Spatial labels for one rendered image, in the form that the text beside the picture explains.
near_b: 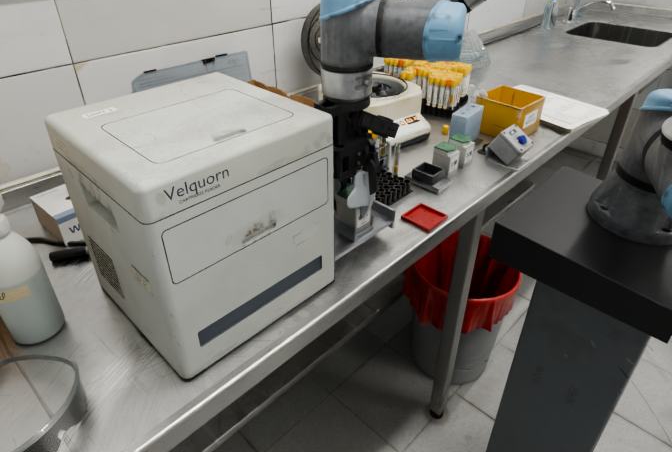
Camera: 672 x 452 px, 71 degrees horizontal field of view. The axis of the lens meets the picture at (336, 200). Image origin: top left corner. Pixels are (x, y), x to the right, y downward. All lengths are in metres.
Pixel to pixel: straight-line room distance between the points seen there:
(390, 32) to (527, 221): 0.42
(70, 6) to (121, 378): 0.72
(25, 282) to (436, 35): 0.63
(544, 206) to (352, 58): 0.46
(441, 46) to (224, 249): 0.37
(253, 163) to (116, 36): 0.65
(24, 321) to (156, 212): 0.33
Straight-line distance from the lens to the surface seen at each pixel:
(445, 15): 0.65
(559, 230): 0.88
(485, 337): 1.63
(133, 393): 0.71
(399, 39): 0.65
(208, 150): 0.56
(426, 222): 0.96
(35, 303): 0.79
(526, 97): 1.43
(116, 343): 0.78
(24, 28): 1.11
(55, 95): 1.14
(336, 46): 0.67
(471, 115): 1.22
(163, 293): 0.59
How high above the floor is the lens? 1.41
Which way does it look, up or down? 32 degrees down
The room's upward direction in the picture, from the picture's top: straight up
